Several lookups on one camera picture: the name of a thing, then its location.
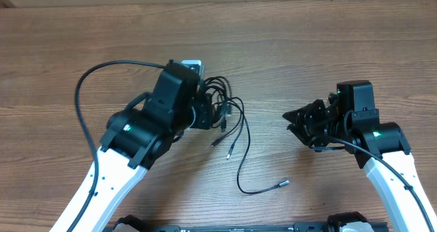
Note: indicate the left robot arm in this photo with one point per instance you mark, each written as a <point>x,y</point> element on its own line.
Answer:
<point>134,139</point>

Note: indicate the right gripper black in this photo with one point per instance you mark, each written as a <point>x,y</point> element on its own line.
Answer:
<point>303,117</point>

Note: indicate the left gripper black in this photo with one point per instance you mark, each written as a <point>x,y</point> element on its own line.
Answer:
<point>203,101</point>

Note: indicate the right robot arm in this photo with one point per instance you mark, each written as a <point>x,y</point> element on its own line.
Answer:
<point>350,120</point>

